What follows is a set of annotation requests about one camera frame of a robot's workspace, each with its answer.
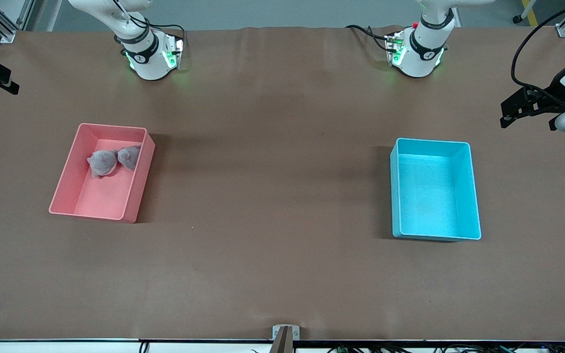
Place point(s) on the brown paper table cover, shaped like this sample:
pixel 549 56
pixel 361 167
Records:
pixel 272 196

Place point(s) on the small grey plush toy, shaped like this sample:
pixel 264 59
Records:
pixel 129 157

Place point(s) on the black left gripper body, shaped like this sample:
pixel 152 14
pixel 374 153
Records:
pixel 553 94

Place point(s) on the blue plastic box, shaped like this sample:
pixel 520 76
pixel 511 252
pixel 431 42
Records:
pixel 432 196

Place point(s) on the pink plastic box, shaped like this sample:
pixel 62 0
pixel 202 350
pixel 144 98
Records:
pixel 103 196

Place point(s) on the large grey plush toy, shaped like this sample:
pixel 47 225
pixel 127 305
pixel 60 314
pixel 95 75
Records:
pixel 102 164

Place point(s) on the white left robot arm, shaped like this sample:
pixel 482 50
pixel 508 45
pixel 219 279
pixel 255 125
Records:
pixel 422 55

